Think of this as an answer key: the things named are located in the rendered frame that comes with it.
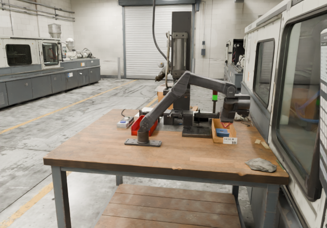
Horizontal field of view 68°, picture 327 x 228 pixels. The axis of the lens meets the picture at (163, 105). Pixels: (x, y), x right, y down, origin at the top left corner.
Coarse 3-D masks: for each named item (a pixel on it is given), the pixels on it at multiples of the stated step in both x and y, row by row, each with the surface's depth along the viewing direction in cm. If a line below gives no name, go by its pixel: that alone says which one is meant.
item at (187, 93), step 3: (177, 78) 161; (174, 84) 160; (165, 90) 161; (168, 90) 160; (186, 90) 160; (189, 90) 160; (165, 93) 161; (186, 93) 159; (189, 93) 159; (186, 96) 167; (189, 96) 159
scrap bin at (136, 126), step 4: (140, 116) 165; (144, 116) 168; (136, 120) 156; (140, 120) 165; (132, 124) 147; (136, 124) 155; (156, 124) 162; (132, 128) 146; (136, 128) 156; (152, 128) 149; (132, 132) 145; (136, 132) 145; (152, 132) 149
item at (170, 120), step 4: (164, 116) 165; (172, 116) 164; (176, 116) 164; (184, 116) 163; (188, 116) 162; (192, 116) 162; (164, 120) 166; (168, 120) 165; (172, 120) 165; (184, 120) 163; (188, 120) 163; (192, 120) 163; (164, 124) 166; (168, 124) 166; (172, 124) 165; (184, 124) 164; (188, 124) 164; (192, 124) 163
